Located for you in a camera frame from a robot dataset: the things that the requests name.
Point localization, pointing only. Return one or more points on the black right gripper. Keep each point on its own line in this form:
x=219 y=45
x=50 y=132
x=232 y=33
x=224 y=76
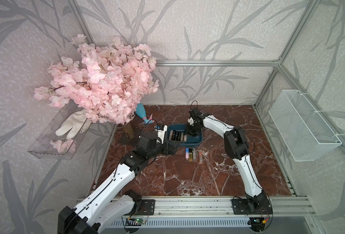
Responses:
x=195 y=133

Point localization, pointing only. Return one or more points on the small circuit board right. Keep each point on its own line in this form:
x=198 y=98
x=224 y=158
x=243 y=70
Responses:
x=257 y=224

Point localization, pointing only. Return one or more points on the clear acrylic wall shelf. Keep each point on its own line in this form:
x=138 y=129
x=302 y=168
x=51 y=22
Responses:
x=62 y=137

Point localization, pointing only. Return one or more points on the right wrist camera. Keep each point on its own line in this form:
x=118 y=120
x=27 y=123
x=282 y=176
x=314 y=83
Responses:
x=195 y=113

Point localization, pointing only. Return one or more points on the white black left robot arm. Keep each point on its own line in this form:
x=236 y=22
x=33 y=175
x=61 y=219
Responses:
x=96 y=212

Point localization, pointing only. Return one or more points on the beige nude lipstick tube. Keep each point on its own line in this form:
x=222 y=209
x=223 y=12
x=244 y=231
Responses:
x=170 y=135

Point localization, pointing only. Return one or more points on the pink clear lip gloss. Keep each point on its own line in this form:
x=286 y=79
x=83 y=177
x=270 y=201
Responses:
x=200 y=156

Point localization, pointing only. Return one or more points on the pink cherry blossom tree crown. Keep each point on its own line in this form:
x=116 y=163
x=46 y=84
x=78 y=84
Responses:
x=108 y=82

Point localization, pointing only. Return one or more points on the white wire mesh basket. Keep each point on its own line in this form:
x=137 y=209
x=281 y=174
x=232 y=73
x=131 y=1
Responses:
x=304 y=131

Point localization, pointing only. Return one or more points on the blue pink lipstick tube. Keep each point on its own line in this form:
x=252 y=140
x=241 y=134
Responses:
x=187 y=154

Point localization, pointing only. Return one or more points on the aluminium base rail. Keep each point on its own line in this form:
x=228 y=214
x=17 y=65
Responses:
x=207 y=212

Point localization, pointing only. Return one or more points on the white fabric glove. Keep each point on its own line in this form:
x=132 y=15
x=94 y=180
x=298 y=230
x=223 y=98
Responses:
x=76 y=123

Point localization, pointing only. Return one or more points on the gold black lipstick tube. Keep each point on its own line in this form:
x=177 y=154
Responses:
x=190 y=154

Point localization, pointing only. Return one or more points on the dark square tree base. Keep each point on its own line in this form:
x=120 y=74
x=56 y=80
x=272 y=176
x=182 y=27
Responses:
x=133 y=142

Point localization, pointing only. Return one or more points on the brown artificial tree trunk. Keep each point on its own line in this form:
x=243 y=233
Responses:
x=128 y=130

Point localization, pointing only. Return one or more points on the teal plastic storage box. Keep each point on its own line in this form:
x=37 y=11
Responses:
x=192 y=141

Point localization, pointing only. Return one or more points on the green circuit board left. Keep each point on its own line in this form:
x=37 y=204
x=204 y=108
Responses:
x=135 y=222

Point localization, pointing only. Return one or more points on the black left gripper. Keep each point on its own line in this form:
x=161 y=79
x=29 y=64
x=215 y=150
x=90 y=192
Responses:
x=172 y=151

